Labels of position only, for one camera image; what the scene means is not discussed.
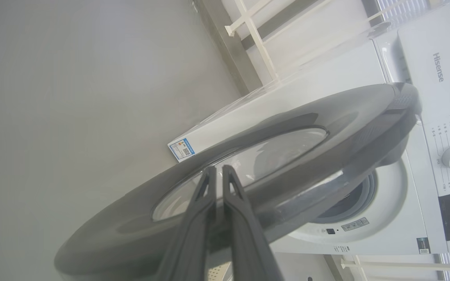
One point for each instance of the cream perforated laundry basket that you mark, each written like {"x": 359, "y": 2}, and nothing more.
{"x": 219, "y": 273}

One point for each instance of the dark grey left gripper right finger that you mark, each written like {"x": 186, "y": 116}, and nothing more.
{"x": 244, "y": 242}

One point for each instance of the cream plastic rack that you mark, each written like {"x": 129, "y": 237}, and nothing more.
{"x": 260, "y": 43}

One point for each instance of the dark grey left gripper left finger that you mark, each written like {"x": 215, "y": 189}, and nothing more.
{"x": 191, "y": 242}

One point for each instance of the white front-load washing machine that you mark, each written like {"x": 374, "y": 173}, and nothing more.
{"x": 326, "y": 78}

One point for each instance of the printed warning text label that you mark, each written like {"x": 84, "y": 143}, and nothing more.
{"x": 356, "y": 224}

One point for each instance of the black round glass washer door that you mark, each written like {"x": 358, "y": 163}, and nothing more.
{"x": 307, "y": 117}

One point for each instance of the black door lock slot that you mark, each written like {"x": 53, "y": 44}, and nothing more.
{"x": 330, "y": 231}

